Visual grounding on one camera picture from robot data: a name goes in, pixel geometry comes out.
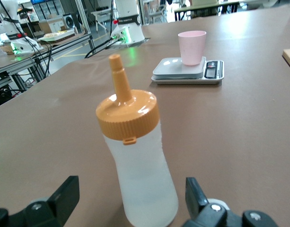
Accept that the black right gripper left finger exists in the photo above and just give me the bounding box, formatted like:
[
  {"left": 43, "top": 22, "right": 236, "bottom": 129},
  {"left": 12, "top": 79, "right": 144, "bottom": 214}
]
[{"left": 0, "top": 175, "right": 80, "bottom": 227}]

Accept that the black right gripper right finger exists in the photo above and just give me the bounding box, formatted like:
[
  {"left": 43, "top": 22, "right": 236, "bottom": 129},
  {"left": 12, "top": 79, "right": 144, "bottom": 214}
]
[{"left": 182, "top": 177, "right": 278, "bottom": 227}]

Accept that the translucent sauce bottle orange cap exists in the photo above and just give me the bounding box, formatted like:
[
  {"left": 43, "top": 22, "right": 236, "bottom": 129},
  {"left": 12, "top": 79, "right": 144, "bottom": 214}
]
[{"left": 95, "top": 53, "right": 179, "bottom": 227}]

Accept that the pink plastic cup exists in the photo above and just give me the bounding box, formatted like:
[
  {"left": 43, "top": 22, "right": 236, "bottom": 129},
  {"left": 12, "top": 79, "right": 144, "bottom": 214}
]
[{"left": 177, "top": 30, "right": 207, "bottom": 66}]

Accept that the brown table cover sheet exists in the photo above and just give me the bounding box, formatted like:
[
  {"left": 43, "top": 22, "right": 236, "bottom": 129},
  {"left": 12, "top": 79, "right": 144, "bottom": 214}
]
[{"left": 0, "top": 4, "right": 290, "bottom": 227}]

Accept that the silver digital kitchen scale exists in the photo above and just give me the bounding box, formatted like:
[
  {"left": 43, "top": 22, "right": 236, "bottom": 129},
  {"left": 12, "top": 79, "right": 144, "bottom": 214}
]
[{"left": 150, "top": 56, "right": 225, "bottom": 86}]

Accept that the wicker basket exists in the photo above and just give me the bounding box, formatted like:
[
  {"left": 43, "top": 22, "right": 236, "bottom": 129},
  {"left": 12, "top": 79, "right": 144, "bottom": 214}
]
[{"left": 0, "top": 42, "right": 16, "bottom": 55}]

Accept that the tray with food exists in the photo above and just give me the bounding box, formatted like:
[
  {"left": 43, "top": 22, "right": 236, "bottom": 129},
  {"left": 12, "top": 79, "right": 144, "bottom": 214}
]
[{"left": 38, "top": 29, "right": 76, "bottom": 44}]

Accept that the white appliance round door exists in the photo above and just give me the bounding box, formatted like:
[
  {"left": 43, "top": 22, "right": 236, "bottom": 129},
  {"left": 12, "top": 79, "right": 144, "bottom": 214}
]
[{"left": 62, "top": 13, "right": 78, "bottom": 30}]

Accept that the white background table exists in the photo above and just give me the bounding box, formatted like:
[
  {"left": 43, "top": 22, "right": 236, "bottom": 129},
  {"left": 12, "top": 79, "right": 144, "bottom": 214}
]
[{"left": 89, "top": 8, "right": 113, "bottom": 34}]

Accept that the dark background table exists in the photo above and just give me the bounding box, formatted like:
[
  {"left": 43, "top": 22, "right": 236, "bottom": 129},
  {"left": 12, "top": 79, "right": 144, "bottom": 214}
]
[{"left": 174, "top": 1, "right": 240, "bottom": 22}]

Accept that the aluminium frame table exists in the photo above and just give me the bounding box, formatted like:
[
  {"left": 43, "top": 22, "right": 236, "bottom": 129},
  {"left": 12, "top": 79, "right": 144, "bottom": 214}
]
[{"left": 0, "top": 33, "right": 94, "bottom": 106}]

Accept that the black left base cable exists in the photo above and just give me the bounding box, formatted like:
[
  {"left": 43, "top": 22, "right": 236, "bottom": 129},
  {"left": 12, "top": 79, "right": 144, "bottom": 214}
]
[{"left": 84, "top": 37, "right": 117, "bottom": 59}]

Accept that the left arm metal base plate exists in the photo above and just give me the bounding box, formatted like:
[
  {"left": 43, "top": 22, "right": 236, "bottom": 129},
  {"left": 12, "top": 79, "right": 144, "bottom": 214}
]
[{"left": 106, "top": 37, "right": 151, "bottom": 50}]

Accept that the aluminium frame post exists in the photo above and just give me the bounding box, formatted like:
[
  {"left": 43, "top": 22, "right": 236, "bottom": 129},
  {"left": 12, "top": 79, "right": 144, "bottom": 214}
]
[{"left": 76, "top": 0, "right": 92, "bottom": 35}]

